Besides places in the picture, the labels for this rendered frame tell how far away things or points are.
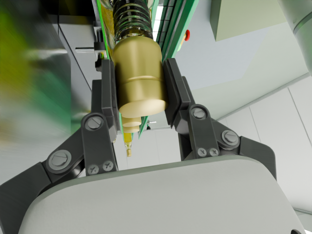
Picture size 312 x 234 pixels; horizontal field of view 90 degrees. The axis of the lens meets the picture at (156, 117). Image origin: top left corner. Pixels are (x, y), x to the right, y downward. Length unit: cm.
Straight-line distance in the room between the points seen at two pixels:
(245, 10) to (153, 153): 571
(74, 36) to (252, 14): 53
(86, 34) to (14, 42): 29
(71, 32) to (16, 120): 34
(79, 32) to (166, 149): 585
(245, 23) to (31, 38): 59
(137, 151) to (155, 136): 90
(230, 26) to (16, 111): 60
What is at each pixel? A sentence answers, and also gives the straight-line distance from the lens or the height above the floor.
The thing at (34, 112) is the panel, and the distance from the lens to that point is 24.
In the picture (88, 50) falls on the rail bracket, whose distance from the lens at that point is 43.
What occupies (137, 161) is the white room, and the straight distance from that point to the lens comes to 599.
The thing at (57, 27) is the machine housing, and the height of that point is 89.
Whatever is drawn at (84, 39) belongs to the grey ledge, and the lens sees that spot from 52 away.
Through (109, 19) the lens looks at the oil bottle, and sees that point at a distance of 20.
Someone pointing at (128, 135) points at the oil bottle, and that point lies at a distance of 119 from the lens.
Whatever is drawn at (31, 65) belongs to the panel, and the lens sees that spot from 25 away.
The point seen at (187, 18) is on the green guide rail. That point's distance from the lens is 38.
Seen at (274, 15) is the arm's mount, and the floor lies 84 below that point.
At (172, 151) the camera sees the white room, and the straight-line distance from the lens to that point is 623.
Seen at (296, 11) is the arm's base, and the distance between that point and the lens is 50.
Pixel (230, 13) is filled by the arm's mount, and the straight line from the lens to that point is 60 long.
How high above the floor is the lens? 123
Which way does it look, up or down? 16 degrees down
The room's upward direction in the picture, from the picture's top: 171 degrees clockwise
